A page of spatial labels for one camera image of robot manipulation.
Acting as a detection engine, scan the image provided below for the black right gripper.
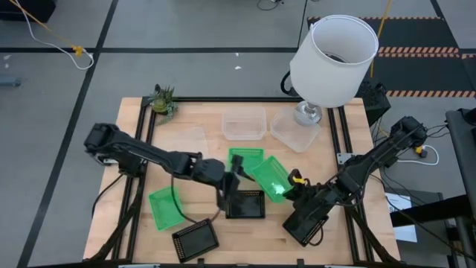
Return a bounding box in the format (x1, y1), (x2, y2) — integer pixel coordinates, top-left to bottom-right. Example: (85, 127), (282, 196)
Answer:
(282, 168), (338, 223)

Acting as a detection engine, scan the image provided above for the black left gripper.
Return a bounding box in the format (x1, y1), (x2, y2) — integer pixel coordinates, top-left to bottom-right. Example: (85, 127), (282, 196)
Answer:
(216, 154), (256, 211)

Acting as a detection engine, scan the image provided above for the green plastic basket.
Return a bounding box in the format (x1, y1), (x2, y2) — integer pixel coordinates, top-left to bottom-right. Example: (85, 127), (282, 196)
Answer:
(147, 185), (186, 232)
(251, 155), (295, 204)
(226, 147), (265, 176)

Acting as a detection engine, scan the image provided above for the clear plastic container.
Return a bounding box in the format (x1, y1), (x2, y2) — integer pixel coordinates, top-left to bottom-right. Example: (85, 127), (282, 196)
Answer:
(269, 106), (321, 154)
(222, 106), (268, 141)

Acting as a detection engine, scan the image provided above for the small green succulent plant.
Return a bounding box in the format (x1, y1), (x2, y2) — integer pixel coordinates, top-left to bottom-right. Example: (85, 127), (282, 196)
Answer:
(147, 83), (180, 126)

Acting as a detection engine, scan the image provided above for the white shade table lamp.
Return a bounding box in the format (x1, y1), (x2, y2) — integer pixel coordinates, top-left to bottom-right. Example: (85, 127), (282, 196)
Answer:
(289, 14), (380, 126)

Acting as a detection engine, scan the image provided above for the black electronics box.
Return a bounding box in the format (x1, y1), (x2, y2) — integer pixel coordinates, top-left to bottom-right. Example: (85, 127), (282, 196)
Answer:
(355, 80), (392, 127)

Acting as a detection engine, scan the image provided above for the white paper sheet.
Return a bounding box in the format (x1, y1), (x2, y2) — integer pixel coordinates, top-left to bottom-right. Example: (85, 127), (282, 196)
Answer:
(385, 192), (419, 243)

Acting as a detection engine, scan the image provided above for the black beam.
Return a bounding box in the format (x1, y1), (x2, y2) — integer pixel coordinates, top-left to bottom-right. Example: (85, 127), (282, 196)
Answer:
(390, 194), (476, 229)

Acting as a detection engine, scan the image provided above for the black desk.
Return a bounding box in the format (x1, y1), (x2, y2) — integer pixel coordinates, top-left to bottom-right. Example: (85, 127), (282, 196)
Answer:
(445, 107), (476, 220)

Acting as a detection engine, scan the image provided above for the black mat with orange stripes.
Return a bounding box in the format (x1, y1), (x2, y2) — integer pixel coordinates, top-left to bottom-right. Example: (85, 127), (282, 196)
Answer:
(306, 15), (476, 100)

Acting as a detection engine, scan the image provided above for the grey-blue floor object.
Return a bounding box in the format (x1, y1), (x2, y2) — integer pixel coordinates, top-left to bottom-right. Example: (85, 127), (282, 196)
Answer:
(0, 76), (22, 89)

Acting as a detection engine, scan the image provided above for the black box on floor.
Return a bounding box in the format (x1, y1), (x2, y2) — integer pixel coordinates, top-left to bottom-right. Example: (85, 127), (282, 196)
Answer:
(0, 0), (57, 23)

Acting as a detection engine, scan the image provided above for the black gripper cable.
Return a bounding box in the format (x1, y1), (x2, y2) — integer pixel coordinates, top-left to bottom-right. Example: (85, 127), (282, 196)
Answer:
(307, 225), (325, 247)
(170, 174), (224, 225)

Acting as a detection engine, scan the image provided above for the black looped cable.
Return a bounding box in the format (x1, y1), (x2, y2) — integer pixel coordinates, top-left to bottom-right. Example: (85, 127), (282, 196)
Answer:
(280, 70), (300, 98)

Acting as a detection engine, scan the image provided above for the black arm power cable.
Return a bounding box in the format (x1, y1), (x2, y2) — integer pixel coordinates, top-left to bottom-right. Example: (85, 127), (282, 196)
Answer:
(91, 173), (124, 217)

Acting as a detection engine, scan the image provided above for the yellow power plug cable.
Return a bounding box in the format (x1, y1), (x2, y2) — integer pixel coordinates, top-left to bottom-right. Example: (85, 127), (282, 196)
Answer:
(378, 126), (429, 156)

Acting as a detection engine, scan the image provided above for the white adapter cable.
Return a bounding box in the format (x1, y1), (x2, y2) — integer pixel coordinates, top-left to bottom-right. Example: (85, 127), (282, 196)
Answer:
(396, 144), (440, 167)

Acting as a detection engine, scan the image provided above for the yellow floor cord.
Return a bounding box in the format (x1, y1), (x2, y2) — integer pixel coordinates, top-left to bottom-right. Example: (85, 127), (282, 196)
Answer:
(369, 0), (393, 78)

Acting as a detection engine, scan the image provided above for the black thin floor cable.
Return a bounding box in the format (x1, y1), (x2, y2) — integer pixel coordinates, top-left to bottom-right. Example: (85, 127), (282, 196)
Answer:
(256, 0), (286, 12)

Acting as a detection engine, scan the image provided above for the white floor cable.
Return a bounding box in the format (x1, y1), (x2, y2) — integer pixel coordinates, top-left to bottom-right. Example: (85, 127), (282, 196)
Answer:
(14, 0), (95, 71)

